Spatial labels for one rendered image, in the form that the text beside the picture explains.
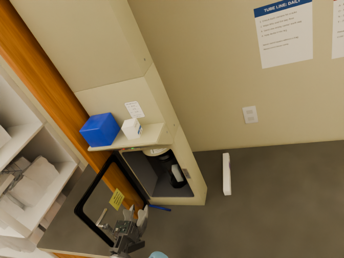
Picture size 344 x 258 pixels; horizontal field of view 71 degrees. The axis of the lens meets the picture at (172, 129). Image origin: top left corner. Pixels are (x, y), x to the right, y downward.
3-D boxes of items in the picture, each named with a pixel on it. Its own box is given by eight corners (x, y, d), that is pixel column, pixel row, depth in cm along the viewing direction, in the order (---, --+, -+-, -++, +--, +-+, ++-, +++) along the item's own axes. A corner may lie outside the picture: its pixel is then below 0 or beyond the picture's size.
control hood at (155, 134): (110, 147, 112) (99, 130, 106) (174, 140, 99) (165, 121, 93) (99, 166, 103) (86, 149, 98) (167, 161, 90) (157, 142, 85)
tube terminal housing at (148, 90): (162, 170, 156) (101, 63, 112) (211, 168, 143) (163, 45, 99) (150, 205, 138) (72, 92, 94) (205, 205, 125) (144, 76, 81)
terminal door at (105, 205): (148, 202, 134) (113, 152, 111) (122, 258, 113) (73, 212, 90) (147, 202, 134) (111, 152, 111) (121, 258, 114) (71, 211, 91)
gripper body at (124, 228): (133, 219, 89) (122, 253, 81) (144, 229, 94) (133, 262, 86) (116, 218, 92) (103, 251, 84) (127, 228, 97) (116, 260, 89)
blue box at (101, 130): (102, 131, 104) (90, 115, 99) (121, 128, 100) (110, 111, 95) (91, 148, 97) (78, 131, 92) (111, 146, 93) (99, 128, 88)
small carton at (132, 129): (131, 131, 96) (124, 120, 92) (142, 129, 94) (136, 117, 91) (128, 140, 92) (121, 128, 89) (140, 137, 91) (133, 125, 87)
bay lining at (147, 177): (162, 163, 150) (137, 119, 130) (201, 160, 140) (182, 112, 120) (150, 196, 133) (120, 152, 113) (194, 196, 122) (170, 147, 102)
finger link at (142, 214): (147, 200, 94) (135, 222, 89) (153, 208, 98) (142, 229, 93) (141, 198, 96) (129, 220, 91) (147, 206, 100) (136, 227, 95)
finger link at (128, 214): (128, 198, 99) (125, 220, 92) (135, 206, 102) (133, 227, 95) (122, 200, 99) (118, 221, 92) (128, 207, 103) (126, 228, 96)
